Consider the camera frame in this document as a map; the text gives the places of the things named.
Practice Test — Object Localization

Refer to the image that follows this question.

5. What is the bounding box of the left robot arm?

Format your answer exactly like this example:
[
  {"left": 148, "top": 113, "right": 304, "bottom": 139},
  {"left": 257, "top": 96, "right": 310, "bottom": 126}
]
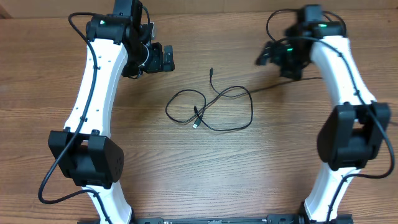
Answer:
[{"left": 48, "top": 0, "right": 175, "bottom": 223}]

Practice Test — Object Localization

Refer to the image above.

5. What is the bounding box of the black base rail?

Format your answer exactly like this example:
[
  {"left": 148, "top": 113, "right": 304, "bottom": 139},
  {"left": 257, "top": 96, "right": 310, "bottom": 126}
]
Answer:
[{"left": 77, "top": 213, "right": 354, "bottom": 224}]

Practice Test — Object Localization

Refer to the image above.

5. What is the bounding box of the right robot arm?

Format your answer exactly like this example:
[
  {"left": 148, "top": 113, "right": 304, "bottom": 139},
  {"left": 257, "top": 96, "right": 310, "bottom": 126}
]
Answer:
[{"left": 256, "top": 4, "right": 391, "bottom": 223}]

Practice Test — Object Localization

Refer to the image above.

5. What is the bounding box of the long black usb cable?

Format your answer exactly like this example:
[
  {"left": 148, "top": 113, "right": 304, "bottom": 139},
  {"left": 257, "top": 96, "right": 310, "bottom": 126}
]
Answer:
[{"left": 266, "top": 8, "right": 348, "bottom": 43}]

